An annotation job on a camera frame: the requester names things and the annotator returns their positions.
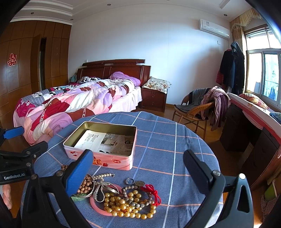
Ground blue plaid tablecloth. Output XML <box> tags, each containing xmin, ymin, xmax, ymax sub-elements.
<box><xmin>20</xmin><ymin>111</ymin><xmax>223</xmax><ymax>228</ymax></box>

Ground purple pillow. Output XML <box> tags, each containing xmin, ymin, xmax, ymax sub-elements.
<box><xmin>109</xmin><ymin>72</ymin><xmax>141</xmax><ymax>87</ymax></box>

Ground pink patchwork quilt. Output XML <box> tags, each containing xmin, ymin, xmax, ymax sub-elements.
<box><xmin>13</xmin><ymin>78</ymin><xmax>141</xmax><ymax>145</ymax></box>

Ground dark wooden nightstand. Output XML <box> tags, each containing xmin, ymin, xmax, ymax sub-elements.
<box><xmin>139</xmin><ymin>88</ymin><xmax>167</xmax><ymax>113</ymax></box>

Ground floral pillow on desk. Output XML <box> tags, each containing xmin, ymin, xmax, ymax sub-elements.
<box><xmin>239</xmin><ymin>93</ymin><xmax>269</xmax><ymax>110</ymax></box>

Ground white wall air conditioner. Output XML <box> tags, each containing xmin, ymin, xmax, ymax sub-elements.
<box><xmin>199</xmin><ymin>19</ymin><xmax>230</xmax><ymax>39</ymax></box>

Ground pink jade bangle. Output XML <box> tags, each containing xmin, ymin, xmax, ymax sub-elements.
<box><xmin>90</xmin><ymin>182</ymin><xmax>122</xmax><ymax>217</ymax></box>

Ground floral cushion on nightstand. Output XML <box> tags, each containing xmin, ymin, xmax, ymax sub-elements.
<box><xmin>142</xmin><ymin>77</ymin><xmax>171</xmax><ymax>94</ymax></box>

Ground pink metal tin box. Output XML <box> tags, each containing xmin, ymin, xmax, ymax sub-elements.
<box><xmin>63</xmin><ymin>121</ymin><xmax>137</xmax><ymax>170</ymax></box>

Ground red double happiness sticker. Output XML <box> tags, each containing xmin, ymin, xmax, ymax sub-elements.
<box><xmin>7</xmin><ymin>53</ymin><xmax>17</xmax><ymax>67</ymax></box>

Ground red cord coin pendant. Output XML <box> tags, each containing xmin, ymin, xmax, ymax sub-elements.
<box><xmin>135</xmin><ymin>180</ymin><xmax>161</xmax><ymax>206</ymax></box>

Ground yellow curtain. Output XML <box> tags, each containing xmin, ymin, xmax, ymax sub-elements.
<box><xmin>230</xmin><ymin>8</ymin><xmax>262</xmax><ymax>53</ymax></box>

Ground white pearl necklace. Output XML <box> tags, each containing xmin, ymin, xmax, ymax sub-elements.
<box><xmin>92</xmin><ymin>172</ymin><xmax>116</xmax><ymax>184</ymax></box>

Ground dark coats on rack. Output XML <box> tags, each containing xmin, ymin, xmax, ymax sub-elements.
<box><xmin>216</xmin><ymin>41</ymin><xmax>245</xmax><ymax>95</ymax></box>

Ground silver bracelet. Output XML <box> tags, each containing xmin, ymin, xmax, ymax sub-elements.
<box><xmin>93</xmin><ymin>182</ymin><xmax>120</xmax><ymax>203</ymax></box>

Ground pink white desk cover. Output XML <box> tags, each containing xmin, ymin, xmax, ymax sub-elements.
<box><xmin>228</xmin><ymin>93</ymin><xmax>280</xmax><ymax>144</ymax></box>

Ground brown wooden wardrobe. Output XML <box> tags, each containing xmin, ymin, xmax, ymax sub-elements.
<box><xmin>1</xmin><ymin>20</ymin><xmax>71</xmax><ymax>128</ymax></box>

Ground gold pearl bead necklace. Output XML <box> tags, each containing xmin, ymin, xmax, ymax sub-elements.
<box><xmin>103</xmin><ymin>189</ymin><xmax>157</xmax><ymax>220</ymax></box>

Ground dark wooden desk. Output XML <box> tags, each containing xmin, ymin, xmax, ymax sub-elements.
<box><xmin>220</xmin><ymin>104</ymin><xmax>280</xmax><ymax>189</ymax></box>

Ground brown wooden bead bracelet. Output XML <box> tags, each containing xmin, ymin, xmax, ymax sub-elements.
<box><xmin>60</xmin><ymin>164</ymin><xmax>94</xmax><ymax>195</ymax></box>

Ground purple pink garment on chair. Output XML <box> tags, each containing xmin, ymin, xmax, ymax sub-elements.
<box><xmin>201</xmin><ymin>86</ymin><xmax>230</xmax><ymax>131</ymax></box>

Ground dark grey bead bracelet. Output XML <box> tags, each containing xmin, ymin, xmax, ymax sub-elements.
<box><xmin>121</xmin><ymin>185</ymin><xmax>155</xmax><ymax>209</ymax></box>

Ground grey garment on chair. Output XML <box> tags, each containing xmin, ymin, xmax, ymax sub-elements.
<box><xmin>174</xmin><ymin>88</ymin><xmax>210</xmax><ymax>113</ymax></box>

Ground green jade bangle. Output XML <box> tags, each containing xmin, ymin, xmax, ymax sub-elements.
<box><xmin>71</xmin><ymin>196</ymin><xmax>84</xmax><ymax>202</ymax></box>

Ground wicker chair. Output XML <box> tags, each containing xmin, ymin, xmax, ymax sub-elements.
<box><xmin>172</xmin><ymin>102</ymin><xmax>214</xmax><ymax>140</ymax></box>

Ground printed paper in tin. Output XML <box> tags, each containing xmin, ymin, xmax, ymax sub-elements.
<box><xmin>74</xmin><ymin>130</ymin><xmax>134</xmax><ymax>156</ymax></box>

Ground operator left hand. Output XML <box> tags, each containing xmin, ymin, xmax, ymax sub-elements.
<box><xmin>2</xmin><ymin>184</ymin><xmax>12</xmax><ymax>209</ymax></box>

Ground window with metal frame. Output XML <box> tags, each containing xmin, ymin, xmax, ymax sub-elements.
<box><xmin>244</xmin><ymin>24</ymin><xmax>280</xmax><ymax>110</ymax></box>

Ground dark wooden bed frame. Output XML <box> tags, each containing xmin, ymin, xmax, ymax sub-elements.
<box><xmin>77</xmin><ymin>59</ymin><xmax>151</xmax><ymax>86</ymax></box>

